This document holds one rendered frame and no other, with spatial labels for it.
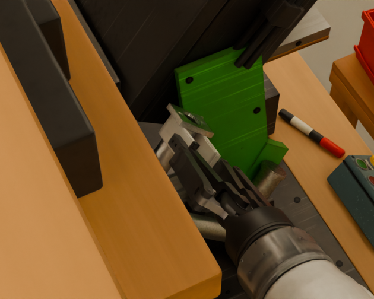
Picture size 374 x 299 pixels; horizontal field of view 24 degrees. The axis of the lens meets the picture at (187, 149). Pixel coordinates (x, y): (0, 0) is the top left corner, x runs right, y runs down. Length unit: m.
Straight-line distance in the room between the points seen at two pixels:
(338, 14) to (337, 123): 1.43
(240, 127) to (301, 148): 0.31
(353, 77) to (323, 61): 1.07
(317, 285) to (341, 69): 0.90
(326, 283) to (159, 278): 0.27
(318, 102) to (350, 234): 0.26
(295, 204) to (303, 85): 0.24
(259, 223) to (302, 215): 0.47
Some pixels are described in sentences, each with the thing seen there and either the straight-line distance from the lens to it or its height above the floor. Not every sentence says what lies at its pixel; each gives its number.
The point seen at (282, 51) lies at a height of 1.12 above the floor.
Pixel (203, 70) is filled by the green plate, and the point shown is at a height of 1.26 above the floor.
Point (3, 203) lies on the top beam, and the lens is 0.16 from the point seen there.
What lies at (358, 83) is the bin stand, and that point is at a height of 0.80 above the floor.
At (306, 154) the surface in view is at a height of 0.90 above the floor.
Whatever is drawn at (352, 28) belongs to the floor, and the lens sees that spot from 2.84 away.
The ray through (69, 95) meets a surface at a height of 1.63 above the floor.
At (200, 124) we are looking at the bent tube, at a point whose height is 1.22.
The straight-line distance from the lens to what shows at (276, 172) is 1.17.
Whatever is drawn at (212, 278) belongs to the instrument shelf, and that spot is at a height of 1.54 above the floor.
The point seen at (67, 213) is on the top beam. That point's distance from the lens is 0.16.
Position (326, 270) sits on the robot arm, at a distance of 0.84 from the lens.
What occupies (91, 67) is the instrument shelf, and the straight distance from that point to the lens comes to 0.70.
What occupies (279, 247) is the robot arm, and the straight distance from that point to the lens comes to 0.86.
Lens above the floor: 2.08
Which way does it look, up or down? 56 degrees down
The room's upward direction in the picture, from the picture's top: straight up
